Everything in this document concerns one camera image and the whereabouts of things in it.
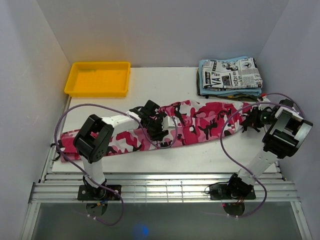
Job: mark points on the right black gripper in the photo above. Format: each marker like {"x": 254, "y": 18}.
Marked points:
{"x": 252, "y": 120}

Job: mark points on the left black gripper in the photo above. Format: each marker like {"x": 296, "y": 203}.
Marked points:
{"x": 156, "y": 136}

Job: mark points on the pink camouflage trousers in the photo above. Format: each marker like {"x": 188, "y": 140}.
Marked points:
{"x": 195, "y": 123}

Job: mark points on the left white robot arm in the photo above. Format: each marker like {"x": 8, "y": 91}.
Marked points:
{"x": 93, "y": 140}

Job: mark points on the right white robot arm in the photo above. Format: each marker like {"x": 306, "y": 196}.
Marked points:
{"x": 286, "y": 133}

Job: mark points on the newspaper print folded trousers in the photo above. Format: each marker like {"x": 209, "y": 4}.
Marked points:
{"x": 228, "y": 77}

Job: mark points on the yellow plastic tray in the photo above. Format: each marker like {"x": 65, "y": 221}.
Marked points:
{"x": 98, "y": 79}

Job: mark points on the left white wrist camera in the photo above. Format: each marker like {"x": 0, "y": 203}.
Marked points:
{"x": 168, "y": 123}

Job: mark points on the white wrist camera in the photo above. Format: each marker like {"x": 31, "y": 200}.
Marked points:
{"x": 263, "y": 98}
{"x": 168, "y": 123}

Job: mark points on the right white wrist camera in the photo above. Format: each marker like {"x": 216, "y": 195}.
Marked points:
{"x": 263, "y": 98}

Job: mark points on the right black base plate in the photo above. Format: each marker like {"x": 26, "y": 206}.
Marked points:
{"x": 220, "y": 191}

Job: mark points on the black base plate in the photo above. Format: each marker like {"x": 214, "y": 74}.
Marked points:
{"x": 220, "y": 191}
{"x": 84, "y": 195}

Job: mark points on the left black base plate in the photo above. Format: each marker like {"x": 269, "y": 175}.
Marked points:
{"x": 84, "y": 195}

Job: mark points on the aluminium rail frame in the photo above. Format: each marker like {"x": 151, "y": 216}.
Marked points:
{"x": 175, "y": 175}

